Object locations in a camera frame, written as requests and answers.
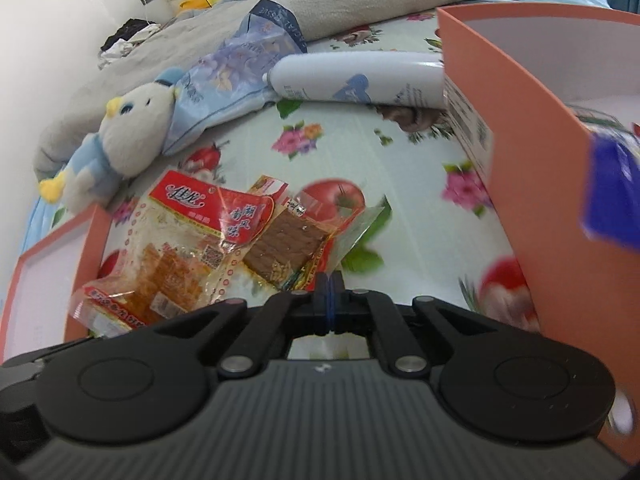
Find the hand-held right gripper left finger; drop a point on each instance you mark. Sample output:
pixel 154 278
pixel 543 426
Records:
pixel 320 305

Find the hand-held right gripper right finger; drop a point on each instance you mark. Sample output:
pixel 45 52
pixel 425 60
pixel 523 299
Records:
pixel 334 305

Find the green brown dried tofu packet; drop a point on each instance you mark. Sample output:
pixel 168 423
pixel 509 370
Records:
pixel 285 245

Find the orange cardboard box lid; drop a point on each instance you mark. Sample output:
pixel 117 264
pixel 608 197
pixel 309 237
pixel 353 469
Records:
pixel 40 280

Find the large red clear snack packet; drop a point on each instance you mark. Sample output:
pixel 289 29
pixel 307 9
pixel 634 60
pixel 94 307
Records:
pixel 170 255

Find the orange cardboard box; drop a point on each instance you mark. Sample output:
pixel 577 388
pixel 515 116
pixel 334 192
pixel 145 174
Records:
pixel 525 160

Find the blue snack packet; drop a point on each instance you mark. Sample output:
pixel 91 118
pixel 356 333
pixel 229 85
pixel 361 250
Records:
pixel 612 190

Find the floral bed sheet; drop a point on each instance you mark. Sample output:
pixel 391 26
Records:
pixel 380 170

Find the white spray bottle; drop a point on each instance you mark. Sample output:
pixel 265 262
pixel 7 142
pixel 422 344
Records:
pixel 350 80

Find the blue floral tissue pack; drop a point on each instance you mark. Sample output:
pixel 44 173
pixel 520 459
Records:
pixel 235 75

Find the white blue plush toy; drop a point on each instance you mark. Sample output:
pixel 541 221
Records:
pixel 125 140

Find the grey duvet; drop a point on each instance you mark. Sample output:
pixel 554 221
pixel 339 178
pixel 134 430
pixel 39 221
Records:
pixel 340 10

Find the pile of clothes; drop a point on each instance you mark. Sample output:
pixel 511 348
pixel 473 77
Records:
pixel 125 35

